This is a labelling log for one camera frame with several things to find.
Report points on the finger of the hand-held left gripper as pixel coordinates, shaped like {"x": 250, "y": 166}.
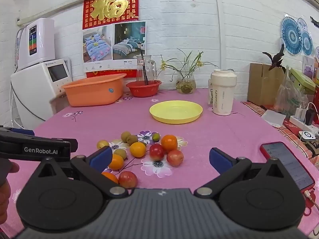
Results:
{"x": 73, "y": 145}
{"x": 22, "y": 132}

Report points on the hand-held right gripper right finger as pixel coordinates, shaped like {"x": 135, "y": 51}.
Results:
{"x": 219, "y": 160}

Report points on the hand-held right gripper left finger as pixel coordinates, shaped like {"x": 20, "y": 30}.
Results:
{"x": 101, "y": 158}

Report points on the orange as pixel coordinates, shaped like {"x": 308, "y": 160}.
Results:
{"x": 169, "y": 142}
{"x": 111, "y": 177}
{"x": 117, "y": 163}
{"x": 137, "y": 149}

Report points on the brown kiwi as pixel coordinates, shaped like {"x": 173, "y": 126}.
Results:
{"x": 125, "y": 136}
{"x": 120, "y": 153}
{"x": 132, "y": 140}

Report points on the red apple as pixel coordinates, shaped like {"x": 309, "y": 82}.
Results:
{"x": 156, "y": 151}
{"x": 175, "y": 157}
{"x": 127, "y": 179}

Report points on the yellow plastic plate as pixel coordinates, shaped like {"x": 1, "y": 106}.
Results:
{"x": 174, "y": 112}

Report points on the person's left hand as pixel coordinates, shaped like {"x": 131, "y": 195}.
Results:
{"x": 15, "y": 168}

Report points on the pink floral tablecloth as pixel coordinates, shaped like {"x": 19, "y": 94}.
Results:
{"x": 224, "y": 134}

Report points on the white appliance with screen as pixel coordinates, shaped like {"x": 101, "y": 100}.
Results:
{"x": 32, "y": 84}

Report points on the orange plastic basin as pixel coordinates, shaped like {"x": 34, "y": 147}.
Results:
{"x": 92, "y": 94}

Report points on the plaid tablecloth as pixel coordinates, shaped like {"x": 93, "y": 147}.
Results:
{"x": 254, "y": 109}

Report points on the white blender cup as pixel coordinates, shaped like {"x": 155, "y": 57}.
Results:
{"x": 223, "y": 97}

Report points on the red smartphone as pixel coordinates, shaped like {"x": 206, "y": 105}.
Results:
{"x": 286, "y": 164}

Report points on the white flat box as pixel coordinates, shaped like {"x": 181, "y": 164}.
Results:
{"x": 273, "y": 118}

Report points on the red plastic basket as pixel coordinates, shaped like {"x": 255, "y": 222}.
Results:
{"x": 143, "y": 90}

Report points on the glass vase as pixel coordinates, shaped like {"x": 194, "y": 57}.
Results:
{"x": 185, "y": 84}

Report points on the white power strip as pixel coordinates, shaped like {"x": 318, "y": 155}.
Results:
{"x": 296, "y": 122}

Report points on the cardboard box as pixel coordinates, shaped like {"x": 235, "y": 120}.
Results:
{"x": 261, "y": 84}

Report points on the small white device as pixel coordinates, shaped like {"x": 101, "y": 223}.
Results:
{"x": 306, "y": 135}

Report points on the white water purifier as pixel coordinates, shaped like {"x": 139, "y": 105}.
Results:
{"x": 42, "y": 42}

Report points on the clear plastic bag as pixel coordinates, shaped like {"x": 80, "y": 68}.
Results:
{"x": 289, "y": 97}

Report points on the white charger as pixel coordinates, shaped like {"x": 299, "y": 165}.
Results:
{"x": 301, "y": 112}

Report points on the black straw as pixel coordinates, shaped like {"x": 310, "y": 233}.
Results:
{"x": 144, "y": 72}

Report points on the black charger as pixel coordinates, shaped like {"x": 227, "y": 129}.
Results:
{"x": 309, "y": 117}

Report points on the green plant yellow flowers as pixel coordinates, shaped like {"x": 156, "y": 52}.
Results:
{"x": 185, "y": 66}

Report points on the glass pitcher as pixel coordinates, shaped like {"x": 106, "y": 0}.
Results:
{"x": 150, "y": 69}

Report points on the green box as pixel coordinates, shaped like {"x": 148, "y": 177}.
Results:
{"x": 301, "y": 79}

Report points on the dark purple plant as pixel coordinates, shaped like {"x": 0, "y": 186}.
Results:
{"x": 276, "y": 59}

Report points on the small printed card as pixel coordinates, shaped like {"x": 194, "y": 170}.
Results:
{"x": 308, "y": 64}

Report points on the large blue paper fan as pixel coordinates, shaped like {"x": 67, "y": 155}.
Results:
{"x": 291, "y": 36}

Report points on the medium blue paper fan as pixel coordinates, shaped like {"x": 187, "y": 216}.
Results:
{"x": 307, "y": 43}

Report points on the wall calendar poster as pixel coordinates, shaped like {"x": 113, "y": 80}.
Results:
{"x": 112, "y": 42}

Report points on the white wall pipe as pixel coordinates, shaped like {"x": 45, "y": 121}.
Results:
{"x": 220, "y": 42}

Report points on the black wall hook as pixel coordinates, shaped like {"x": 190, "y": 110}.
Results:
{"x": 314, "y": 22}

